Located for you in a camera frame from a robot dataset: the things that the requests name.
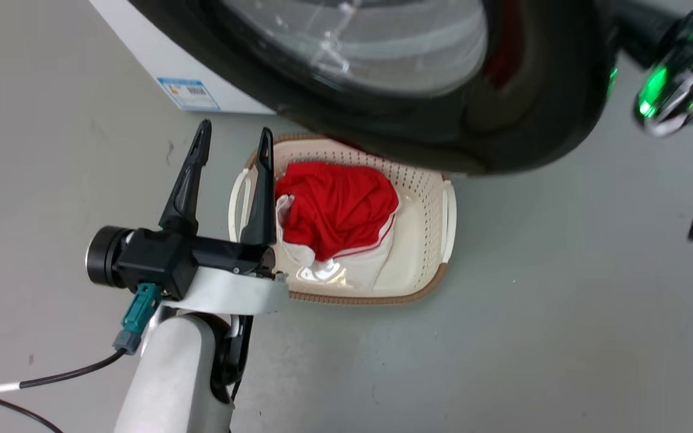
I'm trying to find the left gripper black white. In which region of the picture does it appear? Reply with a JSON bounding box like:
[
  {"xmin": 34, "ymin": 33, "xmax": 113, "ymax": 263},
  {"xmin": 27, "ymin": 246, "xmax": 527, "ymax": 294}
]
[{"xmin": 85, "ymin": 118, "xmax": 291, "ymax": 316}]

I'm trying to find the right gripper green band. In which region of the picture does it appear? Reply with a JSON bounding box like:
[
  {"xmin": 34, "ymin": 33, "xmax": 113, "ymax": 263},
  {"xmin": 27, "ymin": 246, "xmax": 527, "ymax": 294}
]
[{"xmin": 614, "ymin": 0, "xmax": 693, "ymax": 138}]

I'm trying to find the black round washing machine door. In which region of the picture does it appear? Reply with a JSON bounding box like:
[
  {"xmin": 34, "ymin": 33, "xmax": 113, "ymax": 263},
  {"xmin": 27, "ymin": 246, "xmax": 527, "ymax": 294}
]
[{"xmin": 129, "ymin": 0, "xmax": 619, "ymax": 177}]

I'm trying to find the white washing machine body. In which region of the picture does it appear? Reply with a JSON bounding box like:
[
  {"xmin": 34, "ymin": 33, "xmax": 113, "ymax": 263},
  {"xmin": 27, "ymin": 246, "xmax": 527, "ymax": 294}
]
[{"xmin": 88, "ymin": 0, "xmax": 276, "ymax": 115}]

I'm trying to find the blue energy label sticker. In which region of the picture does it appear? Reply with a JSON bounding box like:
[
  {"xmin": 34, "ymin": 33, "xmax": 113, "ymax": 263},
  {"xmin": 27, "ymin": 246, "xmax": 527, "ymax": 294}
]
[{"xmin": 156, "ymin": 76, "xmax": 221, "ymax": 112}]

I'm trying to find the white garment red trim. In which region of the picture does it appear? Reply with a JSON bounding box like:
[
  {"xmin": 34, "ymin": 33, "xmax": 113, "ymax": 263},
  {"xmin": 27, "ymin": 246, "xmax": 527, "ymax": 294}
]
[{"xmin": 274, "ymin": 194, "xmax": 398, "ymax": 290}]

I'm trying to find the cream laundry basket brown rim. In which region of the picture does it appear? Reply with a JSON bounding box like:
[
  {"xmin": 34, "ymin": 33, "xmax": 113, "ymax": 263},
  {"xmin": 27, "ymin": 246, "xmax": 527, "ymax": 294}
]
[{"xmin": 227, "ymin": 133, "xmax": 458, "ymax": 306}]

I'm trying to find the teal cable connector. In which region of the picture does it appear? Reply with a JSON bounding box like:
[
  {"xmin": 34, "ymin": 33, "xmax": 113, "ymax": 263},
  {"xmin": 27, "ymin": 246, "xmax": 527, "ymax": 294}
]
[{"xmin": 112, "ymin": 282, "xmax": 162, "ymax": 356}]

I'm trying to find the black cable with white tape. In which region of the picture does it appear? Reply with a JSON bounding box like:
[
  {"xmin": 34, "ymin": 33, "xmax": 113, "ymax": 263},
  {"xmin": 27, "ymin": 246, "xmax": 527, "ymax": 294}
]
[{"xmin": 0, "ymin": 349, "xmax": 128, "ymax": 396}]

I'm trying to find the thin black cable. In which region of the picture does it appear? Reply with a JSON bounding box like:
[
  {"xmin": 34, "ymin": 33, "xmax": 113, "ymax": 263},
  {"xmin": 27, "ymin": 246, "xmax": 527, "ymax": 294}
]
[{"xmin": 0, "ymin": 393, "xmax": 66, "ymax": 433}]

